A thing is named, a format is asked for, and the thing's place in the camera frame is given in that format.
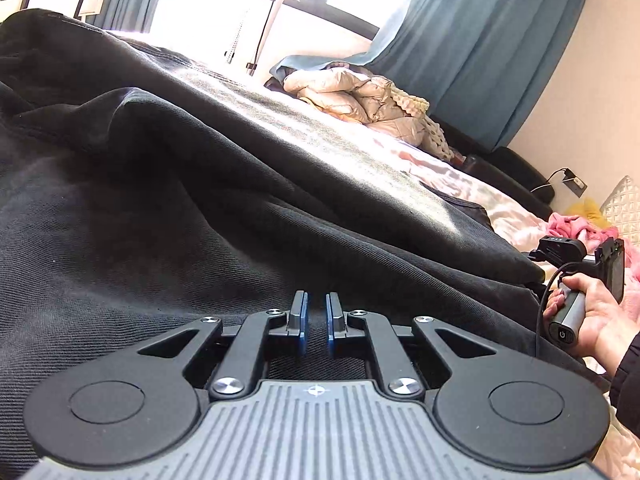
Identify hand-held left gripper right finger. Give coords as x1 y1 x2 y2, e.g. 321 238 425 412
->
325 291 506 402

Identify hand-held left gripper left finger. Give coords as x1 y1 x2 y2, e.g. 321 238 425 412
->
125 290 311 402

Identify black pants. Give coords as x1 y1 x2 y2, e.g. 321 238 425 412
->
0 7 609 480

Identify person's right forearm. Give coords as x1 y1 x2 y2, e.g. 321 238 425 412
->
607 330 640 427

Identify person's right hand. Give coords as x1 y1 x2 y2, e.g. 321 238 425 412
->
543 273 640 377

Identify pink fleece blanket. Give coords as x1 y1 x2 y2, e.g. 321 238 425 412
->
547 212 640 282

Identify yellow plush toy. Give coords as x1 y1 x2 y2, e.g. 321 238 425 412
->
565 198 611 229

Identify white quilted pillow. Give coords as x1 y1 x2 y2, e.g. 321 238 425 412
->
600 175 640 249

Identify black sofa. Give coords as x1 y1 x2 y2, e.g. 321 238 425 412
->
430 115 554 221

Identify cream knit blanket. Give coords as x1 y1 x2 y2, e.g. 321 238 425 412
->
390 82 457 162

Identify beige puffer jacket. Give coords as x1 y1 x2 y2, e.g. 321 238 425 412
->
282 66 426 149

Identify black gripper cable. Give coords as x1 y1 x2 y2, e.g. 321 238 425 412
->
534 262 569 359

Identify wall power outlet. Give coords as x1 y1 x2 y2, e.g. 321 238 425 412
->
562 170 587 197

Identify charger cable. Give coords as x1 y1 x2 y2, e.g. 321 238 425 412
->
530 168 569 195

